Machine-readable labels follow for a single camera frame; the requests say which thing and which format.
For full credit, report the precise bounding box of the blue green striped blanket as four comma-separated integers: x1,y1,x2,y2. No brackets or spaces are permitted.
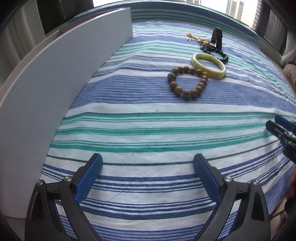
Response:
40,0,296,241

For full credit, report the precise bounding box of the dark bead bracelet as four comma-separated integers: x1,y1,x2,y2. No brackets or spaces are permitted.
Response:
200,45,229,64

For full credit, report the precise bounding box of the beige cushion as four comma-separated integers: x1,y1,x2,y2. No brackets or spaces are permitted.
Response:
282,64,296,89

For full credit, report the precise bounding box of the tall apartment building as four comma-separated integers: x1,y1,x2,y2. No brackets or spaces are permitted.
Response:
225,0,245,20

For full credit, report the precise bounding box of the brown wooden bead bracelet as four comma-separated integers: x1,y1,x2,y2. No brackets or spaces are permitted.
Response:
167,65,208,99

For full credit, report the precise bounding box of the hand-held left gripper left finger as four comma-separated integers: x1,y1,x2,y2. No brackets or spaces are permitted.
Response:
24,153,103,241

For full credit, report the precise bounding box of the gold chain necklace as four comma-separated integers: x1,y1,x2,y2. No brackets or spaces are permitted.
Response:
186,33,212,50

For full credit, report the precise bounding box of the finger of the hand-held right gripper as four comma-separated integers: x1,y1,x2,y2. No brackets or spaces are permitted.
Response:
265,120,289,139
274,115,296,131

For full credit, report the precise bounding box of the cream white bangle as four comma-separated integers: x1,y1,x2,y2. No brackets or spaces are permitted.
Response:
191,52,226,80

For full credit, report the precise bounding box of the dark window blind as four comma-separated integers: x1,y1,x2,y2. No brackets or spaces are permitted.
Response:
256,0,288,55

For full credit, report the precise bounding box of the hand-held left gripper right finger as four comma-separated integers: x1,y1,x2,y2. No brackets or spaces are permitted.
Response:
193,153,271,241

